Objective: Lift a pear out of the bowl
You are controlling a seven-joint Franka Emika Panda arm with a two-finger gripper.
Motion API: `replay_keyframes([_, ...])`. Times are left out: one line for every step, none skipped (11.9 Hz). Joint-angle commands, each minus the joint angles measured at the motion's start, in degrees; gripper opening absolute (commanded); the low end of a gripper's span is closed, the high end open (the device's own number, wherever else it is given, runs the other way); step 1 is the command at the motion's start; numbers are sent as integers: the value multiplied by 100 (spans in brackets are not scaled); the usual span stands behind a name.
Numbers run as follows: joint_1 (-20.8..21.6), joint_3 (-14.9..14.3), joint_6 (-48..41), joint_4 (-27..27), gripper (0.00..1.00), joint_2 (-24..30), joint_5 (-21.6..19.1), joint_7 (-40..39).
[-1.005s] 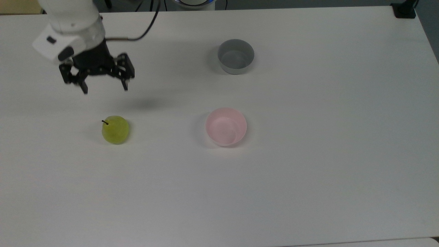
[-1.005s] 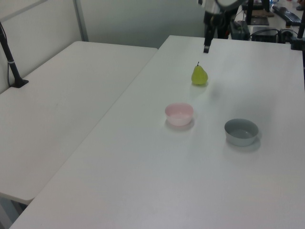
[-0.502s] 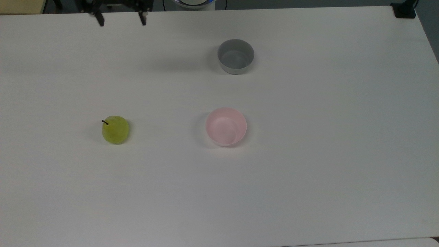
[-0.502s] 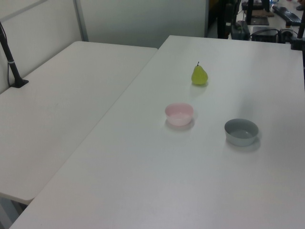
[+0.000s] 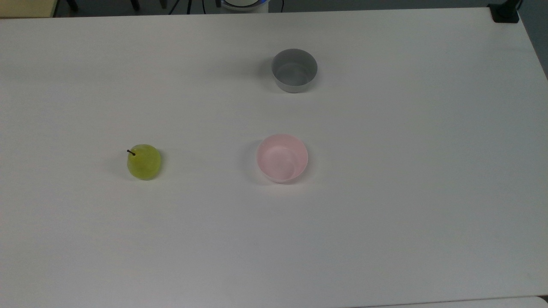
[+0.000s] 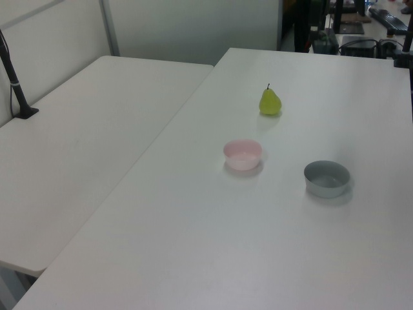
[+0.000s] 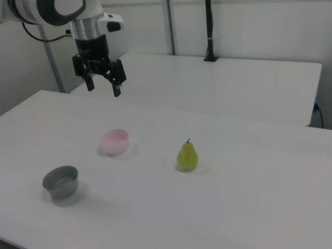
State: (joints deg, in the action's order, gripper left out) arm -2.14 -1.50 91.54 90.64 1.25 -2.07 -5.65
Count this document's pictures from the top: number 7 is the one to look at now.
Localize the black pole with base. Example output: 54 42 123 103
203 0 219 62

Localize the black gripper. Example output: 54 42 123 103
72 34 128 98

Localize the green pear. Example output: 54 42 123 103
176 138 199 172

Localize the grey bowl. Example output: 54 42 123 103
42 165 79 199

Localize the aluminium partition post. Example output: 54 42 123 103
162 0 179 56
38 24 66 93

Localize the pink bowl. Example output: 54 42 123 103
99 129 130 156

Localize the black power plug with cable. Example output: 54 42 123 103
312 102 325 129

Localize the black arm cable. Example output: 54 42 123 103
21 22 72 43

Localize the white side table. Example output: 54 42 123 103
70 52 323 127

